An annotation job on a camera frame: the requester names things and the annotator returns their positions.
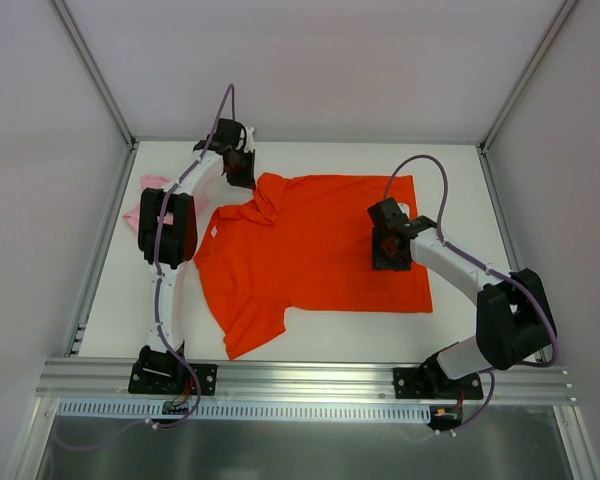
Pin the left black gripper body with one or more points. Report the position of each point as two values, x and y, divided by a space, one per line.
241 170

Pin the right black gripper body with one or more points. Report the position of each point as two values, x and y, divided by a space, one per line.
391 257

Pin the orange t shirt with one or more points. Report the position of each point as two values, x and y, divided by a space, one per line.
303 242

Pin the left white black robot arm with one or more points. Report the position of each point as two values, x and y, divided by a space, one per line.
168 237

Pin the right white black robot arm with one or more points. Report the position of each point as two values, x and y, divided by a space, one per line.
513 317

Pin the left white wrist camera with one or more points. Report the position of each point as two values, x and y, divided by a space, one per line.
246 141

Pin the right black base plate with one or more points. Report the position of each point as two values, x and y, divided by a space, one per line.
430 384

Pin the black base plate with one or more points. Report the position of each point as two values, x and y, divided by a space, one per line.
177 381
430 384

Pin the right aluminium frame post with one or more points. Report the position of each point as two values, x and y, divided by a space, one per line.
548 38

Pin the aluminium frame post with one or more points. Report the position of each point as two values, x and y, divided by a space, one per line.
548 38
87 59

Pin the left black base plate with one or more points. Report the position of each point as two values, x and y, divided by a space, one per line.
177 381

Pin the left aluminium frame post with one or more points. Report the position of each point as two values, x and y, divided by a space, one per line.
87 59

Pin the aluminium mounting rail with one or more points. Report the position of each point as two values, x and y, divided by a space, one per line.
300 381

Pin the white slotted cable duct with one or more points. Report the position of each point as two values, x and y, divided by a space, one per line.
247 410

